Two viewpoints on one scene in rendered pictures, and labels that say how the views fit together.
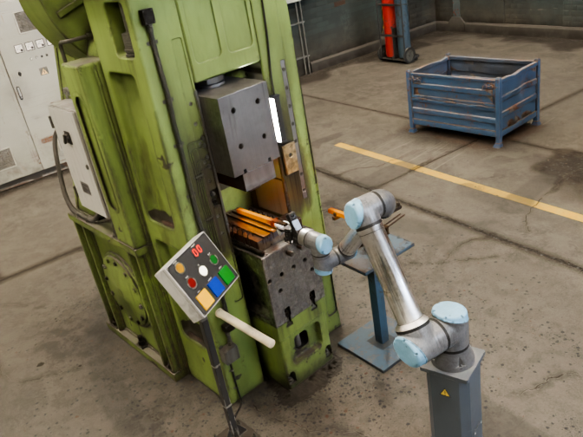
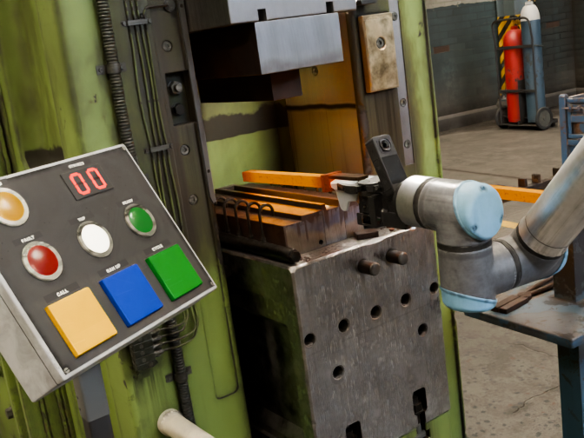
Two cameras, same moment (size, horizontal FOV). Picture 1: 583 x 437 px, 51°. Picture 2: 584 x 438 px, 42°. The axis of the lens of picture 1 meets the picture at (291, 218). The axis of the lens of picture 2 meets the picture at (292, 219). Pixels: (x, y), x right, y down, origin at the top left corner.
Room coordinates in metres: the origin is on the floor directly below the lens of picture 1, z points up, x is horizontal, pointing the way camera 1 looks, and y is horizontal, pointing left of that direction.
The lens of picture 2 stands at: (1.39, 0.10, 1.33)
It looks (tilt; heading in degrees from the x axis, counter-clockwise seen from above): 13 degrees down; 3
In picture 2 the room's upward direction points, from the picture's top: 8 degrees counter-clockwise
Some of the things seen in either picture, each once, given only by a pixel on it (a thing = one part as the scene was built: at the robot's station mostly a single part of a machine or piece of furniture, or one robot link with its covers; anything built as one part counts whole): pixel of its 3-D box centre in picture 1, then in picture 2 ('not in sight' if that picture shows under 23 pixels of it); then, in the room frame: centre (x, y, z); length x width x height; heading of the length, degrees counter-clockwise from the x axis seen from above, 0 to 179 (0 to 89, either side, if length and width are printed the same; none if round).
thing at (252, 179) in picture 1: (234, 168); (242, 49); (3.05, 0.25, 1.32); 0.42 x 0.20 x 0.10; 38
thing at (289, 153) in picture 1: (290, 158); (379, 52); (3.17, -0.05, 1.27); 0.09 x 0.02 x 0.17; 128
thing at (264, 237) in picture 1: (248, 228); (266, 214); (3.05, 0.25, 0.96); 0.42 x 0.20 x 0.09; 38
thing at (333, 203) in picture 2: (250, 220); (272, 195); (3.06, 0.23, 0.99); 0.42 x 0.05 x 0.01; 38
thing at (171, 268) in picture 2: (225, 275); (173, 273); (2.50, 0.35, 1.01); 0.07 x 0.05 x 0.07; 153
